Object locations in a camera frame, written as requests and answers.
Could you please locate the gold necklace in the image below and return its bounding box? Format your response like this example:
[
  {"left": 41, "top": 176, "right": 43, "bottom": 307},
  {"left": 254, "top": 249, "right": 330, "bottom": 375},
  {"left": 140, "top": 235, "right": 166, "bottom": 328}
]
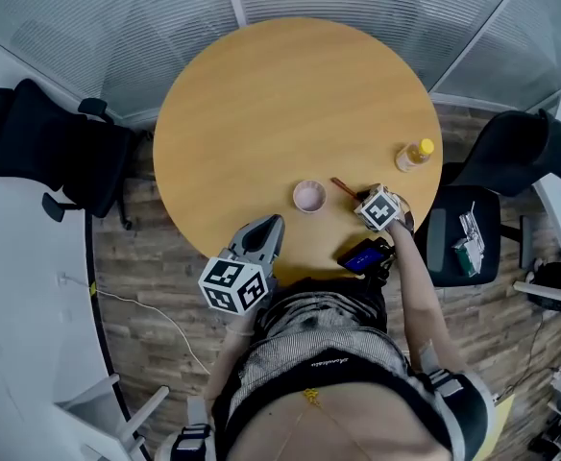
[{"left": 280, "top": 387, "right": 358, "bottom": 455}]

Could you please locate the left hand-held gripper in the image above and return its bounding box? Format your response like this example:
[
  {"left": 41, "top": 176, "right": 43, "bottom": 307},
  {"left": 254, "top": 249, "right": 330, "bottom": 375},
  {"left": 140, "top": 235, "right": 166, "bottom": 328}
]
[{"left": 197, "top": 213, "right": 287, "bottom": 316}]

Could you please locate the round wooden desk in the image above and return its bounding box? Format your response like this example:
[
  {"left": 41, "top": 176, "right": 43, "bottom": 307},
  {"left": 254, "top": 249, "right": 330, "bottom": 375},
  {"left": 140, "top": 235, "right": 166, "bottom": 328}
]
[{"left": 153, "top": 16, "right": 444, "bottom": 288}]

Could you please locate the black bag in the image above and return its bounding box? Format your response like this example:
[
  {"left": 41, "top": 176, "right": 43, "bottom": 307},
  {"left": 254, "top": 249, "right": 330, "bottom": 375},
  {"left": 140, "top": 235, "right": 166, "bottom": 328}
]
[{"left": 524, "top": 259, "right": 561, "bottom": 314}]

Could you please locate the black office chair with cushion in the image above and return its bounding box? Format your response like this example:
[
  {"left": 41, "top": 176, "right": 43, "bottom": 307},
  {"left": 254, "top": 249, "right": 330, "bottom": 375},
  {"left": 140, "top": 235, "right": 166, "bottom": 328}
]
[{"left": 413, "top": 108, "right": 561, "bottom": 288}]

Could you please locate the black device with blue screen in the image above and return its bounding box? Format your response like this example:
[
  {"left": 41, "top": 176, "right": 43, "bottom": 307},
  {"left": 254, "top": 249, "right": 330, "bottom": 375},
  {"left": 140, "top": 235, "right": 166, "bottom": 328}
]
[{"left": 336, "top": 237, "right": 393, "bottom": 276}]

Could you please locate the white curved table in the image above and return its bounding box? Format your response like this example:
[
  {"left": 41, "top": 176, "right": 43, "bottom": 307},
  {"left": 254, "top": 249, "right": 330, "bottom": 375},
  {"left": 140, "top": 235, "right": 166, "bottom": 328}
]
[{"left": 0, "top": 25, "right": 153, "bottom": 461}]

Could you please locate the pink round box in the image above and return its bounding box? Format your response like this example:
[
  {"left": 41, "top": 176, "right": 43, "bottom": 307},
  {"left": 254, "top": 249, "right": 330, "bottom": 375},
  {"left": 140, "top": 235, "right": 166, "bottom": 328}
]
[{"left": 292, "top": 179, "right": 328, "bottom": 214}]

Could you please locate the person's grey striped shirt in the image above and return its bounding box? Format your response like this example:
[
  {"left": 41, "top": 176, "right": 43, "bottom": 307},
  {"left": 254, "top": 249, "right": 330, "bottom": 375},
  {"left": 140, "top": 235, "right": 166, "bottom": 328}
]
[{"left": 211, "top": 276, "right": 499, "bottom": 461}]

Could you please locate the grey right shoulder strap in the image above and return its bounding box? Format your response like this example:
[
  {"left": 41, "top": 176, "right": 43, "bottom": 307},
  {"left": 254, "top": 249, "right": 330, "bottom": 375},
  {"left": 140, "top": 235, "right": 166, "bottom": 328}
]
[{"left": 417, "top": 341, "right": 499, "bottom": 450}]

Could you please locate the person's left forearm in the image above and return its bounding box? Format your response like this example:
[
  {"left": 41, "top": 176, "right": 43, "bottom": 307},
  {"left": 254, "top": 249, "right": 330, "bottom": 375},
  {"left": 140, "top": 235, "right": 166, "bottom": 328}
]
[{"left": 203, "top": 310, "right": 258, "bottom": 402}]

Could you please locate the person's right forearm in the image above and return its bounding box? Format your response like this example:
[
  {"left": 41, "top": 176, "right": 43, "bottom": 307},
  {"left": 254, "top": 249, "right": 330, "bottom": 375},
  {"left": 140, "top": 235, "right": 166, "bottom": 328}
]
[{"left": 387, "top": 218, "right": 457, "bottom": 372}]

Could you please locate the clear bottle with yellow cap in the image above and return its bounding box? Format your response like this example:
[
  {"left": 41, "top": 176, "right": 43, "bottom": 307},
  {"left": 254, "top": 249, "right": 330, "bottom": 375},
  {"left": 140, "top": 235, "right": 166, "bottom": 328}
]
[{"left": 394, "top": 137, "right": 436, "bottom": 174}]

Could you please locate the green and white packet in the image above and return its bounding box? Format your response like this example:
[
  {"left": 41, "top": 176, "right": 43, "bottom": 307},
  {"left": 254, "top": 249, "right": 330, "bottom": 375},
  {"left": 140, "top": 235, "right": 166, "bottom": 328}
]
[{"left": 451, "top": 237, "right": 483, "bottom": 278}]

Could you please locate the white floor cable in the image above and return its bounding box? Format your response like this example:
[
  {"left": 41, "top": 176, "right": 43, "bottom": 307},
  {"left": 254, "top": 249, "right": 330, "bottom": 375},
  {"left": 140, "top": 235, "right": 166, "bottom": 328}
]
[{"left": 58, "top": 271, "right": 212, "bottom": 375}]

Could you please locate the yellow sheet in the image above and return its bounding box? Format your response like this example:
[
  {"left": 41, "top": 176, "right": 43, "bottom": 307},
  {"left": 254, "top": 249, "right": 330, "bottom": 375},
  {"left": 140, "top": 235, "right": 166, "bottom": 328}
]
[{"left": 492, "top": 393, "right": 518, "bottom": 434}]

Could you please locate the black office chair with armrests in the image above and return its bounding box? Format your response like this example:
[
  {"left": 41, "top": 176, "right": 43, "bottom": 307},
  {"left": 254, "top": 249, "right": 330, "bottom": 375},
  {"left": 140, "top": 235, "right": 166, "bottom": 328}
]
[{"left": 0, "top": 78, "right": 138, "bottom": 232}]

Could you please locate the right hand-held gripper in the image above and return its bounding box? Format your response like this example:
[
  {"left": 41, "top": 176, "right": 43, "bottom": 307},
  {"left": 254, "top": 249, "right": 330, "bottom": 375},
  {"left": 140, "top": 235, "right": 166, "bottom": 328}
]
[{"left": 354, "top": 183, "right": 402, "bottom": 233}]

